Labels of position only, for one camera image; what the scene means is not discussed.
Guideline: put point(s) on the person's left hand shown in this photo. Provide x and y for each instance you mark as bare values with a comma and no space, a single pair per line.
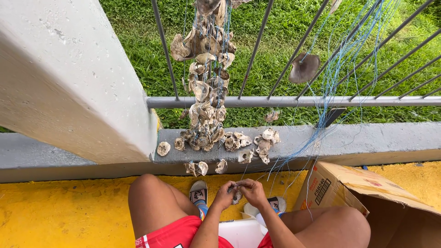
222,199

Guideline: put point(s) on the person's right hand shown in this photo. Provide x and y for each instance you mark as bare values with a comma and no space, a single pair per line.
254,194

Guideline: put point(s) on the person's right fingers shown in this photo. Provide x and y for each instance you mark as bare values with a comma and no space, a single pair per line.
242,183

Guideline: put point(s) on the person's left fingers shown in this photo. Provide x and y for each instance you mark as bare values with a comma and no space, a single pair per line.
231,186

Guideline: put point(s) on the small grey oyster shell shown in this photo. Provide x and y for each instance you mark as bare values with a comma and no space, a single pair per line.
237,197

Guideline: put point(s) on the pale oval oyster shell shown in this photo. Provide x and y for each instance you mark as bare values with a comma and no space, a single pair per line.
221,166

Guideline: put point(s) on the person's left grey sandal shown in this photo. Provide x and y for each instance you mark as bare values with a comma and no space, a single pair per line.
198,193

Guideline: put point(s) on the person's grey sandal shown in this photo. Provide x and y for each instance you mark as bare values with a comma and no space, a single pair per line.
277,204
198,193

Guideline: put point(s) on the paired pale oyster shells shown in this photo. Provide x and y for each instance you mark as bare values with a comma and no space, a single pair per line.
197,168

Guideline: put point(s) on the person's right grey sandal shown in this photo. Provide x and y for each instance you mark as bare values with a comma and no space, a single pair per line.
277,204

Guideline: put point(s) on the loose oyster shells pile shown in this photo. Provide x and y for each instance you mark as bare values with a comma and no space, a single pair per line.
263,143

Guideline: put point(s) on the white plastic container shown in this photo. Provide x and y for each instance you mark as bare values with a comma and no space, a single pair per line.
241,234

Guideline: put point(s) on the brown oyster shell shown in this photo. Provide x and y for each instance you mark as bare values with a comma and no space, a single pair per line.
271,116

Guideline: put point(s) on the red shorts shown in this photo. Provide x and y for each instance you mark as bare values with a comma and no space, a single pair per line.
175,236

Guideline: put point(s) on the pale round oyster shell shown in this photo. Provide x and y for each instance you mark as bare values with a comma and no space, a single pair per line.
163,148

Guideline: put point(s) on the person's left leg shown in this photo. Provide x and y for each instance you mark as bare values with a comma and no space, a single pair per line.
155,203

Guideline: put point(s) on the person's leg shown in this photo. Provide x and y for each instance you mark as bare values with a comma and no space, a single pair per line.
330,227
155,203

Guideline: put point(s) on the grey metal railing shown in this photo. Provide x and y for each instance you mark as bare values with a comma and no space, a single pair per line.
293,101

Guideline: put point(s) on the person's right leg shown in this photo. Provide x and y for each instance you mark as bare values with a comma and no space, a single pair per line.
330,227

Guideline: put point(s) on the strung oyster shell cluster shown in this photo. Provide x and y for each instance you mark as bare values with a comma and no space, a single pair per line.
206,86

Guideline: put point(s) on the brown cardboard box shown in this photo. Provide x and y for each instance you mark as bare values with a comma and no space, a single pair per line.
348,193

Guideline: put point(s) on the large dark oyster shell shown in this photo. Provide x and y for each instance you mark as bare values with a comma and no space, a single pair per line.
304,68

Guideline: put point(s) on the thin pale oyster shell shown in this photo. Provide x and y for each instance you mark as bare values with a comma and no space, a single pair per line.
334,5

